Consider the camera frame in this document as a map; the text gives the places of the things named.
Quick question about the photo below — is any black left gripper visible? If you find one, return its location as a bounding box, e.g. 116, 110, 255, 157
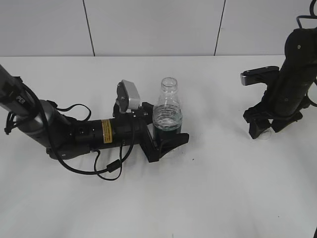
112, 102, 189, 163

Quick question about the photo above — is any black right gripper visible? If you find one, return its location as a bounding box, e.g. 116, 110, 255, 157
243, 91, 310, 139

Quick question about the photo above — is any white green bottle cap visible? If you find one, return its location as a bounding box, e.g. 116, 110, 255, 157
258, 128, 272, 140

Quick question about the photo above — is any clear plastic water bottle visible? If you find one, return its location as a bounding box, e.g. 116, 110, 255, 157
153, 77, 183, 126

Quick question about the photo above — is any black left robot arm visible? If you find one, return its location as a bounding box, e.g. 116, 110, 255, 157
0, 68, 189, 163

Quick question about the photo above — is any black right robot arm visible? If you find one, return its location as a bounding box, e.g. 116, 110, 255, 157
240, 28, 317, 139

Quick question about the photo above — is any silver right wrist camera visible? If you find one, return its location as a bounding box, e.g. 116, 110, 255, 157
240, 66, 279, 86

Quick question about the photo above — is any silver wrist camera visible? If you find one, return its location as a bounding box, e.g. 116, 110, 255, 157
116, 80, 140, 113
240, 66, 279, 86

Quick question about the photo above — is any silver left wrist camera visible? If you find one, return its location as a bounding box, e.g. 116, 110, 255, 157
116, 80, 140, 113

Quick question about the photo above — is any black right camera cable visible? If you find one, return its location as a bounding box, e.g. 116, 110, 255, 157
296, 0, 317, 30

